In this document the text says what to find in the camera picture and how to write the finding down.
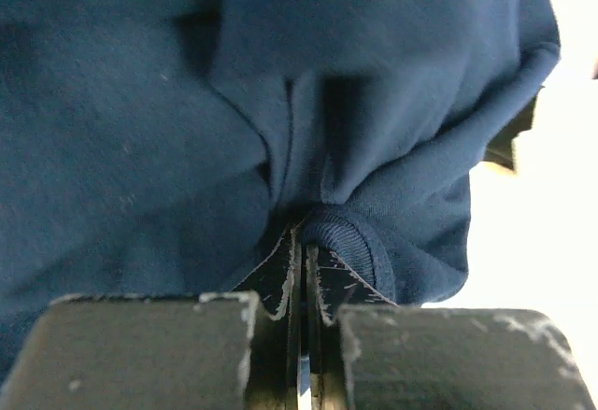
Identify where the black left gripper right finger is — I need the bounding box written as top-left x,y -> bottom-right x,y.
304,246 -> 595,409

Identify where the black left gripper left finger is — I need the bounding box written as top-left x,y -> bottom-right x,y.
1,228 -> 302,409

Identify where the dark navy t-shirt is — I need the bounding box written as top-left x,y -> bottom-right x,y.
1,0 -> 560,375

